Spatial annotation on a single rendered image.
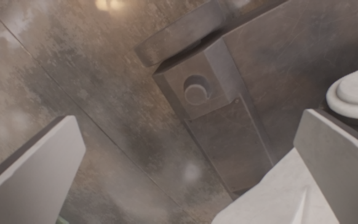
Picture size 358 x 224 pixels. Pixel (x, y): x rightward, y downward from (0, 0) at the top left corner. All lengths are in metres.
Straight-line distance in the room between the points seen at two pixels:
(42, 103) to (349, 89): 0.83
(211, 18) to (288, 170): 0.27
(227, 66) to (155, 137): 0.41
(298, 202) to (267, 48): 0.25
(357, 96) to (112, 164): 0.76
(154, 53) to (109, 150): 0.50
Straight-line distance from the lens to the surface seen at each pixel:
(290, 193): 0.28
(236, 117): 0.41
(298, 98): 0.45
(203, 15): 0.37
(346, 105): 0.33
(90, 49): 0.64
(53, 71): 0.74
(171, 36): 0.35
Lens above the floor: 0.54
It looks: 61 degrees down
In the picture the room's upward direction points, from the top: 166 degrees counter-clockwise
